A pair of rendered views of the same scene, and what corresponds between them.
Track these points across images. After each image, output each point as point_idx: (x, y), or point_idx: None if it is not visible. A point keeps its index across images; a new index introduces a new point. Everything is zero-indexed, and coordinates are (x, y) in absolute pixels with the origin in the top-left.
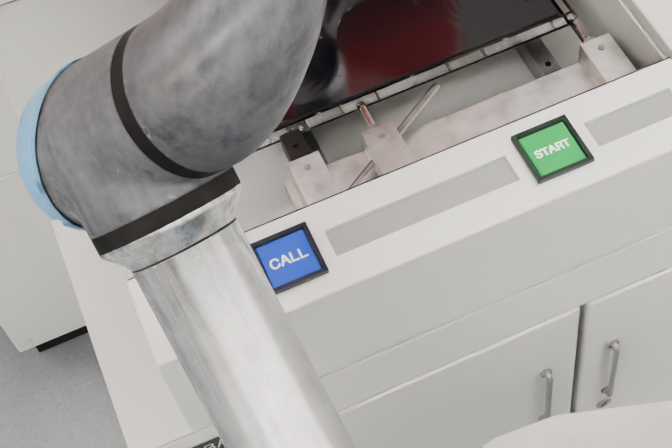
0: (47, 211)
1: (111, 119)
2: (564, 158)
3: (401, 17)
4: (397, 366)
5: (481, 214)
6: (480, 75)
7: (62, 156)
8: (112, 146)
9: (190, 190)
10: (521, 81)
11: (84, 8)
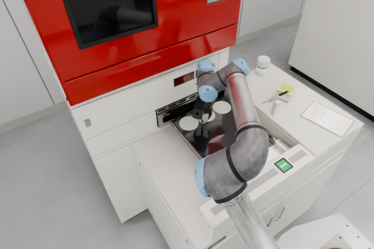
0: (203, 193)
1: (229, 170)
2: (287, 167)
3: (234, 138)
4: None
5: (274, 181)
6: None
7: (212, 180)
8: (228, 177)
9: (242, 185)
10: None
11: (155, 140)
